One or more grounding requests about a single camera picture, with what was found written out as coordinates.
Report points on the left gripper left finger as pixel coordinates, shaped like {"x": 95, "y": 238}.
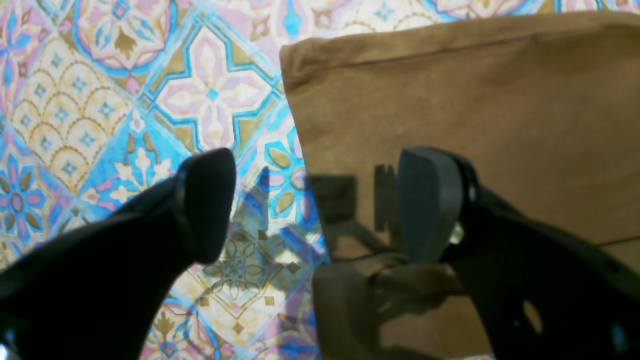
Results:
{"x": 92, "y": 293}

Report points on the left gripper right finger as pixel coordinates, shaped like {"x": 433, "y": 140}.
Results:
{"x": 539, "y": 291}

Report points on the brown t-shirt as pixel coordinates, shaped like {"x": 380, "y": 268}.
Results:
{"x": 544, "y": 106}

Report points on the patterned tablecloth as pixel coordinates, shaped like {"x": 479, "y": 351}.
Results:
{"x": 102, "y": 99}

